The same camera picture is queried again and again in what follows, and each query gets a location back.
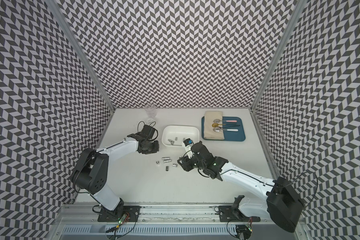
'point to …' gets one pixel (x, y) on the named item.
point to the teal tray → (228, 128)
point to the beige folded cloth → (209, 133)
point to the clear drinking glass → (150, 110)
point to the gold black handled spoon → (215, 125)
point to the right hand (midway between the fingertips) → (182, 162)
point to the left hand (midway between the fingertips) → (156, 150)
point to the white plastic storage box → (173, 135)
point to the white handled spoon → (218, 129)
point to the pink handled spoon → (218, 120)
